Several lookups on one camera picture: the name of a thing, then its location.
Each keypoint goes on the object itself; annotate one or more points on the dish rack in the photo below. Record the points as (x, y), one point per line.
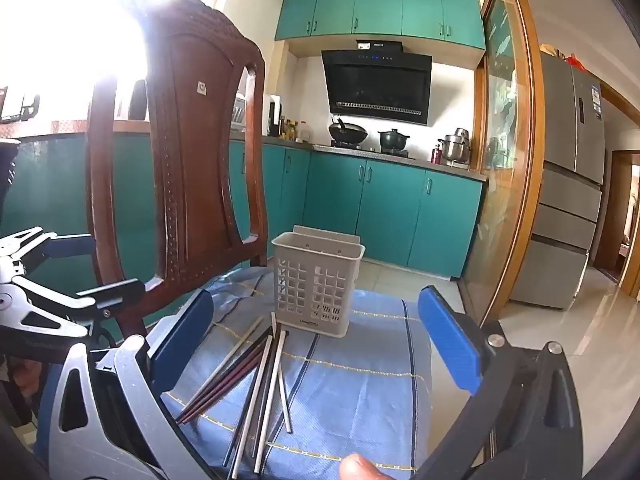
(239, 110)

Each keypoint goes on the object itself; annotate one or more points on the dark container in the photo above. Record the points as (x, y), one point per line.
(138, 100)

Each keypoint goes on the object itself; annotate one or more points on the white plastic utensil basket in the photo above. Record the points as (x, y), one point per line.
(320, 280)

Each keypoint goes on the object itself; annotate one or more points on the wooden door frame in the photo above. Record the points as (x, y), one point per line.
(611, 210)

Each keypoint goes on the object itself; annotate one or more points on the red bottle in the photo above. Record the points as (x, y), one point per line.
(437, 155)

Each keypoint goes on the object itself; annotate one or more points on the black cooking pot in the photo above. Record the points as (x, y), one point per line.
(394, 141)

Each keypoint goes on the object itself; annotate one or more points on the black metal rack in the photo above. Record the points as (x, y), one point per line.
(27, 105)

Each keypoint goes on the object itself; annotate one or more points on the black range hood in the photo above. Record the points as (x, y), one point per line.
(380, 85)

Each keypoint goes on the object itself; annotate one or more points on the red and tan bags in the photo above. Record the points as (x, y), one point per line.
(572, 60)

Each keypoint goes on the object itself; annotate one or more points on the gas stove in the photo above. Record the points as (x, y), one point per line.
(370, 150)

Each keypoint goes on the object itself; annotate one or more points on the pile of chopsticks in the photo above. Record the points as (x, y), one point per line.
(272, 400)

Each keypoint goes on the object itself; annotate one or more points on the brown wooden chair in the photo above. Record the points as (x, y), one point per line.
(195, 150)

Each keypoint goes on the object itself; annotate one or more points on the white and black appliance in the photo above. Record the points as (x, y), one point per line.
(273, 115)

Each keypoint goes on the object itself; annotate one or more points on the silver refrigerator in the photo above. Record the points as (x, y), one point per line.
(565, 160)

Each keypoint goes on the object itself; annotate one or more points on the stainless steel pot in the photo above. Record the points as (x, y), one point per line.
(455, 149)

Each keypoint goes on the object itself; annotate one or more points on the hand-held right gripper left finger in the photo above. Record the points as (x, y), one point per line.
(182, 340)

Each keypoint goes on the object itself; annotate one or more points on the wood framed glass door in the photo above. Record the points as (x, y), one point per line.
(500, 160)

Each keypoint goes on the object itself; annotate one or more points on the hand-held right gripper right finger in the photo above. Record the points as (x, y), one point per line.
(450, 345)

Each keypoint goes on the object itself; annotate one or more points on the person's right hand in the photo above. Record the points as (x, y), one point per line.
(365, 467)

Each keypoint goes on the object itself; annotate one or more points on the bright window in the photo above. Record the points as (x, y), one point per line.
(75, 20)

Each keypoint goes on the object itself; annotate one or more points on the teal base cabinets under stove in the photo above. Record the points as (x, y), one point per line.
(390, 210)

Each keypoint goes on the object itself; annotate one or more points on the blue striped cloth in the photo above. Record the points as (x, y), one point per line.
(350, 385)

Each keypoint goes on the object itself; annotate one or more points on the black ribbed object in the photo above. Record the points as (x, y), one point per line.
(9, 162)

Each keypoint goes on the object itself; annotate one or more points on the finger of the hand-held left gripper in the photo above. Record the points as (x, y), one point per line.
(115, 294)
(70, 247)

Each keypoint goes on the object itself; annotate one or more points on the person's left hand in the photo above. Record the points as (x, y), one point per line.
(25, 377)

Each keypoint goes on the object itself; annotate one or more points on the teal wall cabinets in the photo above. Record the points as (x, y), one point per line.
(380, 10)

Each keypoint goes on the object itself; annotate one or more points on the black wok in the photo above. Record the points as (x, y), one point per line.
(347, 132)

